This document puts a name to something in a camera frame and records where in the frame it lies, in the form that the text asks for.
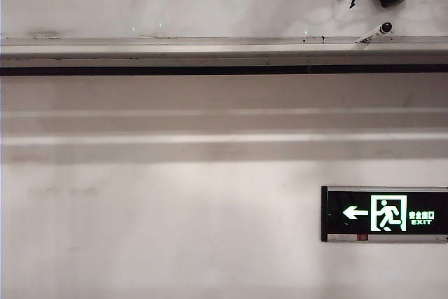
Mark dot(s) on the aluminium whiteboard pen tray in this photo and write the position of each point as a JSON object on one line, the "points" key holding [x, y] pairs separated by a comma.
{"points": [[175, 54]]}

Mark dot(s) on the black green exit sign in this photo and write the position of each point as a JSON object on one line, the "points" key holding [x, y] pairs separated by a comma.
{"points": [[350, 201]]}

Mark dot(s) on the white marker pen black cap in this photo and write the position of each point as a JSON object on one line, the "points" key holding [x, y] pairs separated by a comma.
{"points": [[375, 32]]}

